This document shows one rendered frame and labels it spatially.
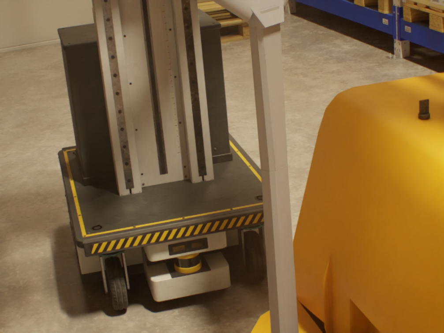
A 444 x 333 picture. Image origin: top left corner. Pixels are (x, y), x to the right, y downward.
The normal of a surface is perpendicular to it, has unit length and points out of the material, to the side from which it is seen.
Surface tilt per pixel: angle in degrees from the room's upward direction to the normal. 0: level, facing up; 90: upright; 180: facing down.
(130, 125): 90
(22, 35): 90
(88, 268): 90
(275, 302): 90
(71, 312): 0
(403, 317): 74
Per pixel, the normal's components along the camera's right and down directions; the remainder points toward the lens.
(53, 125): -0.08, -0.93
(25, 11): 0.33, 0.32
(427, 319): -0.94, -0.09
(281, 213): 0.75, 0.18
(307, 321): -0.43, -0.80
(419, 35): -0.94, 0.19
